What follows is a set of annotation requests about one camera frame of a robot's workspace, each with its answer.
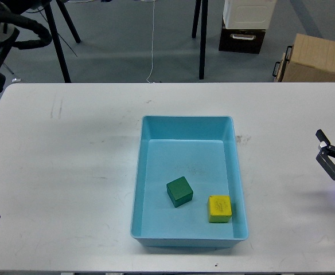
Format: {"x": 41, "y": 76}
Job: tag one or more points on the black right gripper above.
{"x": 324, "y": 158}

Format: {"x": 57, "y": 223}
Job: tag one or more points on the yellow block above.
{"x": 219, "y": 208}

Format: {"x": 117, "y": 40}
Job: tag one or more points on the green block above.
{"x": 179, "y": 191}

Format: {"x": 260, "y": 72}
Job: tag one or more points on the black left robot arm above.
{"x": 11, "y": 19}

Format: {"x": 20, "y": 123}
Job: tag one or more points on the white appliance box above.
{"x": 250, "y": 14}

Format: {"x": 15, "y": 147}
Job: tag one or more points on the light blue plastic bin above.
{"x": 202, "y": 149}

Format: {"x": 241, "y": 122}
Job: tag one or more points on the dark drawer cabinet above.
{"x": 241, "y": 40}

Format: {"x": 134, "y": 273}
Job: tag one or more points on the black right stand legs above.
{"x": 201, "y": 12}

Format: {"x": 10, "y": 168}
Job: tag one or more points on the black stand legs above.
{"x": 201, "y": 12}
{"x": 55, "y": 35}

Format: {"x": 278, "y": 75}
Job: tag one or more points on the black left stand legs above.
{"x": 55, "y": 35}

